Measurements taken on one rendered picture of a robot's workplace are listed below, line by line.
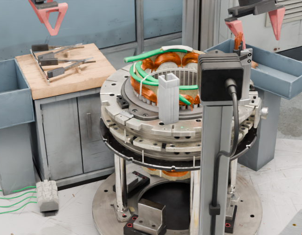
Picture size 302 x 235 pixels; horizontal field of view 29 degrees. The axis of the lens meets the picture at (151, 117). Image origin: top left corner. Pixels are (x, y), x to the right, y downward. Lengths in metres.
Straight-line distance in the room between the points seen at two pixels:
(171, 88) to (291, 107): 2.39
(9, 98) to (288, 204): 0.68
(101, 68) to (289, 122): 2.02
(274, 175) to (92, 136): 0.46
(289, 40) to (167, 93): 2.81
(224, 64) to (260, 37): 3.04
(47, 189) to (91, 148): 0.14
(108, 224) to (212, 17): 0.64
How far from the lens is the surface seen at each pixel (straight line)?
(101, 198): 1.38
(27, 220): 1.38
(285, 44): 3.81
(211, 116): 0.63
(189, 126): 1.07
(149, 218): 1.26
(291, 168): 1.54
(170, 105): 1.06
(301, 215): 1.37
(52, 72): 1.30
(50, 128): 1.36
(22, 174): 1.44
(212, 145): 0.65
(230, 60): 0.62
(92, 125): 1.38
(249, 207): 1.36
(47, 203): 1.37
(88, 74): 1.33
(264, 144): 1.48
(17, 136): 1.38
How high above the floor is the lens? 1.66
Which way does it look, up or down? 31 degrees down
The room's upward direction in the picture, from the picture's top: 1 degrees counter-clockwise
